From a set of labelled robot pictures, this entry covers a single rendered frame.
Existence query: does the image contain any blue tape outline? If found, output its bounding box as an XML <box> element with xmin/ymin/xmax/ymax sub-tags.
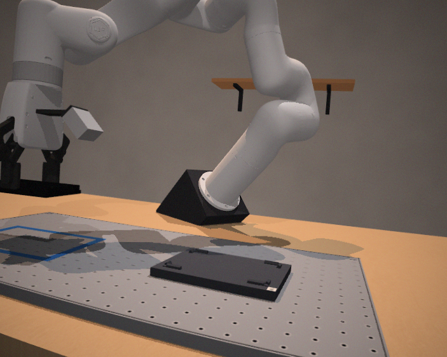
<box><xmin>0</xmin><ymin>226</ymin><xmax>105</xmax><ymax>261</ymax></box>

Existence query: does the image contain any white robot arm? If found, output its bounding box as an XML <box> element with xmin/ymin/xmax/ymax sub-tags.
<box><xmin>12</xmin><ymin>0</ymin><xmax>320</xmax><ymax>211</ymax></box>

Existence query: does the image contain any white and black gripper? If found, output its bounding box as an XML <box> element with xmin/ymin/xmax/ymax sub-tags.
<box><xmin>0</xmin><ymin>79</ymin><xmax>70</xmax><ymax>189</ymax></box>

